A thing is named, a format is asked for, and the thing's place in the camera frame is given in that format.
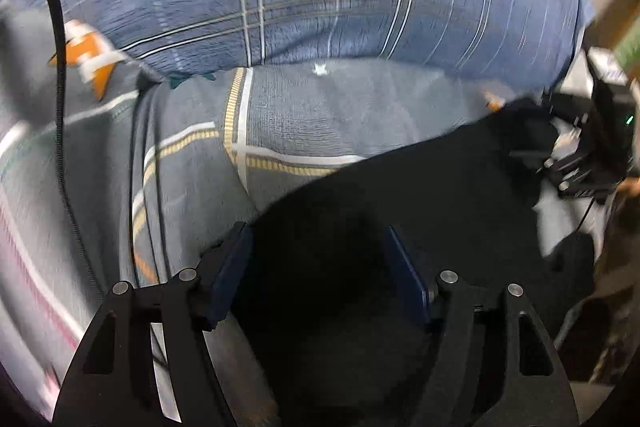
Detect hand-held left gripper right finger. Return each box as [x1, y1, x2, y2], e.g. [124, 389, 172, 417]
[384, 225, 581, 427]

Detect black cable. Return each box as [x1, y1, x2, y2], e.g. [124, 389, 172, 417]
[0, 0, 106, 293]

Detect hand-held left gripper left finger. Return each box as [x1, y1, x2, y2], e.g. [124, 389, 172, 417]
[52, 222, 256, 427]

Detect black pants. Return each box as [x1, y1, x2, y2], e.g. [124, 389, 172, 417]
[235, 99, 596, 427]

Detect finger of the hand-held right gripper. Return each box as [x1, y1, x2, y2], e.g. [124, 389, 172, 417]
[537, 142, 606, 204]

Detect grey printed bedsheet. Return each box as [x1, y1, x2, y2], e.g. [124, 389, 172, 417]
[0, 0, 621, 427]

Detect cardboard box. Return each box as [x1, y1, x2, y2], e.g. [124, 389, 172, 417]
[582, 0, 640, 78]

